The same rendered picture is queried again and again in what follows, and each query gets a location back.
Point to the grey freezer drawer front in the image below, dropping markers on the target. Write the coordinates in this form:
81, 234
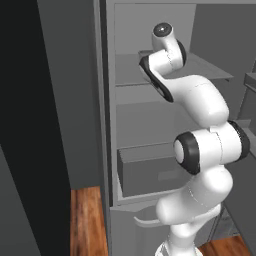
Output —
130, 236

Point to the grey fridge shelf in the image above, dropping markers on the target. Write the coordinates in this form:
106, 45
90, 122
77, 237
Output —
130, 68

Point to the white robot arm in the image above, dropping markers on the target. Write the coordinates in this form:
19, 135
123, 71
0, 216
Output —
203, 100

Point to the dark grey tall cabinet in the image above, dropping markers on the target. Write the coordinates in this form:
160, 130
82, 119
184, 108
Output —
40, 100

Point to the grey fridge crisper drawer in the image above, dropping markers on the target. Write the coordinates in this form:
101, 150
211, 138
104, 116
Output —
146, 173

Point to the grey fridge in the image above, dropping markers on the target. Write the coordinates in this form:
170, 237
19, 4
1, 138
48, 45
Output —
106, 100

